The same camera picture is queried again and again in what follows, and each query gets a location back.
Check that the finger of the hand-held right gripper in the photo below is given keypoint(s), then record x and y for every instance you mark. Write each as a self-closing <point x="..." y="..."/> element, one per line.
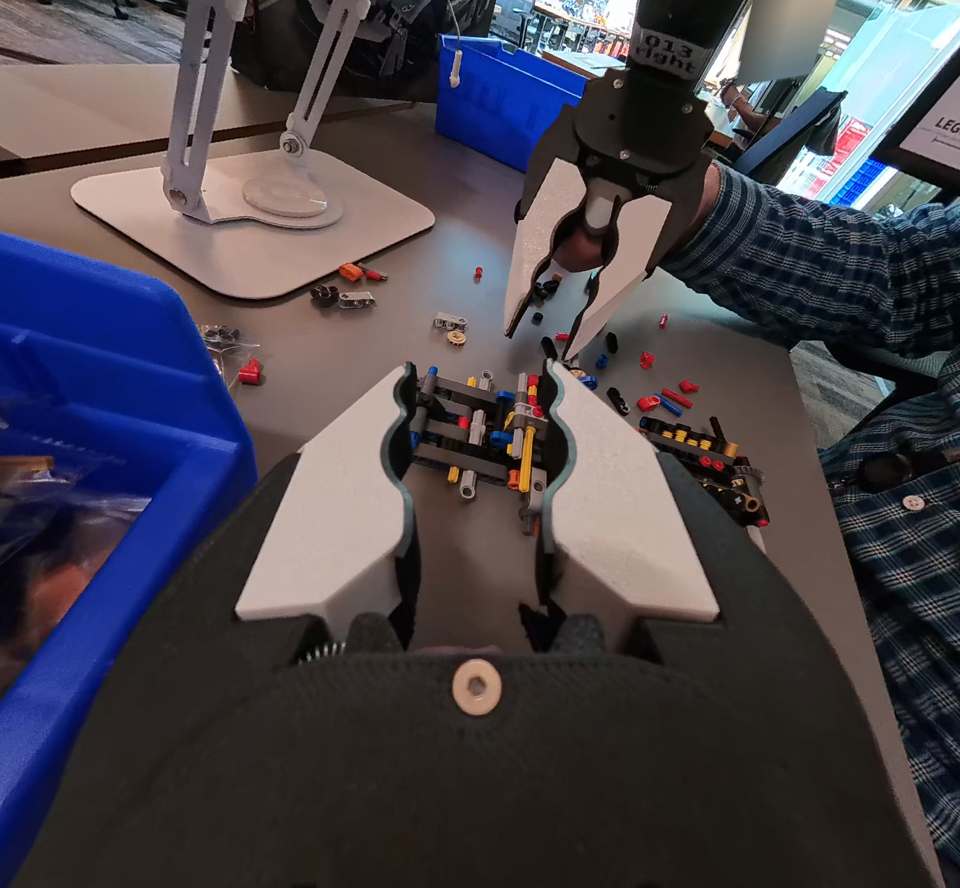
<point x="544" y="227"/>
<point x="634" y="242"/>

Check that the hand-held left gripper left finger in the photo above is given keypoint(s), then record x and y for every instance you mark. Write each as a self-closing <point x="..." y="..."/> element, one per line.
<point x="330" y="520"/>

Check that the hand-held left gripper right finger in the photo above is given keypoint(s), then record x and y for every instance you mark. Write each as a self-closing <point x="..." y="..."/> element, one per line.
<point x="630" y="520"/>

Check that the lego vehicle chassis model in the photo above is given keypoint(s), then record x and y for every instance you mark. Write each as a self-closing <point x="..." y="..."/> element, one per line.
<point x="480" y="438"/>

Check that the person's right forearm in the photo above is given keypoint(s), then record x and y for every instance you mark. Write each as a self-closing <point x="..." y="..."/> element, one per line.
<point x="810" y="257"/>

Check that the another person's forearm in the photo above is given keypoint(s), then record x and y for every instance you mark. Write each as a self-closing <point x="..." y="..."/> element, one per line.
<point x="742" y="107"/>

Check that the black lego connector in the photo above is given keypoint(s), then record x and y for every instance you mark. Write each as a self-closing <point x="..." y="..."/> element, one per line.
<point x="546" y="290"/>

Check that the orange lego piece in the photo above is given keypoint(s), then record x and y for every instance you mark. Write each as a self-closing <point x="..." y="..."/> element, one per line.
<point x="349" y="271"/>

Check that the dark grey lego connector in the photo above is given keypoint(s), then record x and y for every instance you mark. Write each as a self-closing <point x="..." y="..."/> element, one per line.
<point x="221" y="336"/>
<point x="325" y="296"/>

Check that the pile of bagged lego parts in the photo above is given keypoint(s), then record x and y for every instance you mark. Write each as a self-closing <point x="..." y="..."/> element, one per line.
<point x="60" y="528"/>

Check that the person's right hand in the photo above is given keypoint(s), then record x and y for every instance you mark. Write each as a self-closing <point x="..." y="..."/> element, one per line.
<point x="583" y="250"/>

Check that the blue long pin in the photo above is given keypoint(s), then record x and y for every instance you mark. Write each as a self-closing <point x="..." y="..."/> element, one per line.
<point x="673" y="409"/>

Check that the light grey three-hole beam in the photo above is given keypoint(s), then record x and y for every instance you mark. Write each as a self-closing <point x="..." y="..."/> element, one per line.
<point x="451" y="321"/>

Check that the plain blue plastic bin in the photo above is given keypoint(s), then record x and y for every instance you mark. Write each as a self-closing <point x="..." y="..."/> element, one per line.
<point x="495" y="100"/>

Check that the red axle pin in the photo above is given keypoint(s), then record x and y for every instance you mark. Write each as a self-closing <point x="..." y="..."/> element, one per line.
<point x="251" y="372"/>

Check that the clear plastic parts bag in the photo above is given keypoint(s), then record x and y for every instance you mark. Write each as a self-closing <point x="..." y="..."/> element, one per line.
<point x="225" y="361"/>

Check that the white folding stand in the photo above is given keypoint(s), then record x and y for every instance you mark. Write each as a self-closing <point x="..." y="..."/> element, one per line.
<point x="337" y="242"/>

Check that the black backpack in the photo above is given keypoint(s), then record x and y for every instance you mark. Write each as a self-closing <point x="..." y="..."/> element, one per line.
<point x="405" y="10"/>

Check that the blue bin with white tag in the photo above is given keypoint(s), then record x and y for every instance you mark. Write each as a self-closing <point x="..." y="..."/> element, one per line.
<point x="112" y="378"/>

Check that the framed white sign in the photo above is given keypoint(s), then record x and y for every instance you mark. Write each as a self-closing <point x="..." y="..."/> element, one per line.
<point x="930" y="130"/>

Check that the person's plaid shirt torso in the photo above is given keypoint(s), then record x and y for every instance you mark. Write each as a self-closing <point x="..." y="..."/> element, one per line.
<point x="915" y="603"/>

